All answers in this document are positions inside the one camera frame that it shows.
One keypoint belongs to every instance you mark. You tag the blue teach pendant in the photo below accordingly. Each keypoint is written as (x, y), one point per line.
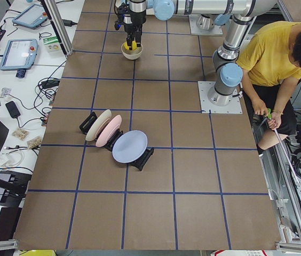
(19, 54)
(31, 17)

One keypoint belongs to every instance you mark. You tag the green handled tool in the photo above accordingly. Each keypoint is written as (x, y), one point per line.
(269, 114)

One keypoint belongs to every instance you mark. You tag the aluminium frame post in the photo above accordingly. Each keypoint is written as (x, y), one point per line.
(53, 14)

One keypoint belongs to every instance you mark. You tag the pink plate in rack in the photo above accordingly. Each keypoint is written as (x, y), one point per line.
(109, 130)

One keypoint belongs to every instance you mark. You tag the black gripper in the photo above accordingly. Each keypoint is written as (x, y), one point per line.
(134, 21)

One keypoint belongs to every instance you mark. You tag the blue teach pendant far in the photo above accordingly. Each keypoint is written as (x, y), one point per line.
(31, 17)

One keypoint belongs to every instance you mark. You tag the black power adapter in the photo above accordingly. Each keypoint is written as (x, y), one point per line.
(69, 23)

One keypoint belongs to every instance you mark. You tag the black dish rack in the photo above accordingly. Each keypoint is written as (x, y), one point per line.
(139, 163)

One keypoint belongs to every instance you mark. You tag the blue plate in rack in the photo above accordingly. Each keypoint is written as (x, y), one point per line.
(130, 146)

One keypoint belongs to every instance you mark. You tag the yellow lemon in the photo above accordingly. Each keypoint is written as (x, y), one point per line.
(130, 48)

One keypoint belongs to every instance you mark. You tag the white bowl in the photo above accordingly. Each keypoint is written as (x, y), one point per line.
(132, 54)

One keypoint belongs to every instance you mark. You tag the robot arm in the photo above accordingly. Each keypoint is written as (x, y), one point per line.
(164, 10)
(229, 74)

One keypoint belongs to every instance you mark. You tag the cream plate in rack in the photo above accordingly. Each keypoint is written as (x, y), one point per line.
(98, 125)

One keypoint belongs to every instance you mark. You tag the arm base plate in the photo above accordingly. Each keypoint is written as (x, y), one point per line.
(204, 24)
(213, 103)

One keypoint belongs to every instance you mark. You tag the green white carton box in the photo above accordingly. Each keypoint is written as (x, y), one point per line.
(51, 44)

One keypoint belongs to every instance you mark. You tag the blue teach pendant near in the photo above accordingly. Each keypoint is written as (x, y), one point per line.
(19, 54)

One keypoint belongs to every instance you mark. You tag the person in yellow shirt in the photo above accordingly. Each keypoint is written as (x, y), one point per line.
(271, 65)

